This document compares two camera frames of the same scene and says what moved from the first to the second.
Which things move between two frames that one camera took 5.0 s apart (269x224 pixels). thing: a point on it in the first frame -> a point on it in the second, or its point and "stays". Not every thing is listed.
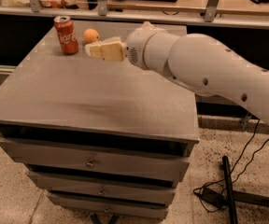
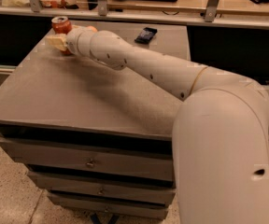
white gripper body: (135, 49) -> (72, 42)
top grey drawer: (156, 161) stays
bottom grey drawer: (112, 206) stays
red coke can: (66, 34) stays
